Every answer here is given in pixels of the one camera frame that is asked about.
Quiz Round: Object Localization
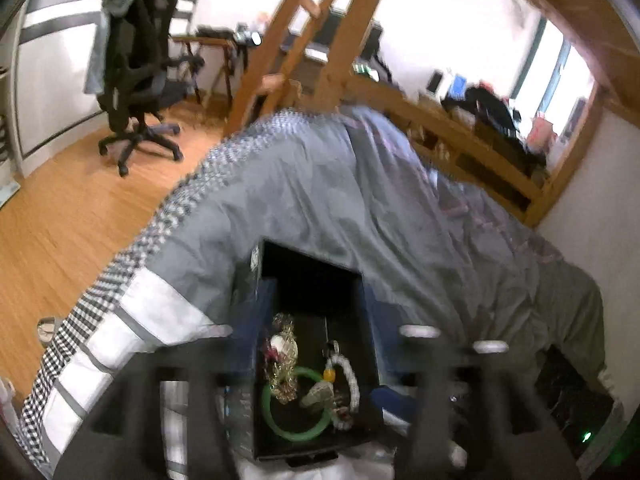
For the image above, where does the green jade bangle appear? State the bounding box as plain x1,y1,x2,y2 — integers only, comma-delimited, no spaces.
262,365,334,442

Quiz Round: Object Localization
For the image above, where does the pile of dark clothes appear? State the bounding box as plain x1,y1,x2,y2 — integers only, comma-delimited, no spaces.
442,84,524,136

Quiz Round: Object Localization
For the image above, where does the wooden folding table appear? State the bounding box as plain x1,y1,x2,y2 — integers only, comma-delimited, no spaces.
172,27,239,106

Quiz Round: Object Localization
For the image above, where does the wooden bunk bed frame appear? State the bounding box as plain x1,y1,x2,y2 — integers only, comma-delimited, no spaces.
310,0,640,229

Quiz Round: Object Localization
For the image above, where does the brown bead bracelet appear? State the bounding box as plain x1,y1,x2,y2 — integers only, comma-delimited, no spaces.
299,382,336,409

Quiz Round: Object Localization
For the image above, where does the yellow crystal bead bracelet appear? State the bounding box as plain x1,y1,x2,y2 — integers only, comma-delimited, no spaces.
269,312,301,404

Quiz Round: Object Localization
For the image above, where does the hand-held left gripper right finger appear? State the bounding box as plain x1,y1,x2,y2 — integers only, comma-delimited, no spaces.
362,280,584,480

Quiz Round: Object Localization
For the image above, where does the white sliding door wardrobe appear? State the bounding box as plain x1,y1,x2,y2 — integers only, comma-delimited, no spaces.
0,0,201,176

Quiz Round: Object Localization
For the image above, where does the wooden ladder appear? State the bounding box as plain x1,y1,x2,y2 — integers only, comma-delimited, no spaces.
222,0,362,139

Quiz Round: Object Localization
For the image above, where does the pale bead bracelet orange bead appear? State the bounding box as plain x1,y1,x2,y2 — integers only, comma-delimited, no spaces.
322,354,361,431

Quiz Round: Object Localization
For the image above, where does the checked bed sheet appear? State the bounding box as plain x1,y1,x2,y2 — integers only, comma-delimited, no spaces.
14,109,321,411

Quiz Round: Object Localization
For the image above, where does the bright window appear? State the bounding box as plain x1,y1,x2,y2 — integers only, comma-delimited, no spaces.
509,14,599,171

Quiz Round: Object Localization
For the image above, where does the black computer monitor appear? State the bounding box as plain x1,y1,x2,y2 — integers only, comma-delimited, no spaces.
359,19,385,64

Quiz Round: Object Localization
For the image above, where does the black office chair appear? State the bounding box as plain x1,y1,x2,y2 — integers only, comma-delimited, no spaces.
94,0,206,177

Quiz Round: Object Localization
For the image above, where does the grey white striped duvet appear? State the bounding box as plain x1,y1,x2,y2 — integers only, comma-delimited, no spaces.
20,105,626,480

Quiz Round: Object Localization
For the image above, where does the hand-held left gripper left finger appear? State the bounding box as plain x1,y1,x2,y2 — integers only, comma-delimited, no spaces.
52,280,279,480

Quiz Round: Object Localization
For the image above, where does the black box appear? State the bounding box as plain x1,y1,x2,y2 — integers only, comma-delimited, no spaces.
232,238,386,461

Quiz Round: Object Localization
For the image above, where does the pink box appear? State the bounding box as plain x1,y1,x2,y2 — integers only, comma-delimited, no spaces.
524,114,554,154

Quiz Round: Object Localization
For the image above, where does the white slipper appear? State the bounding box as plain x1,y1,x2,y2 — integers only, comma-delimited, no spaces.
37,315,59,344

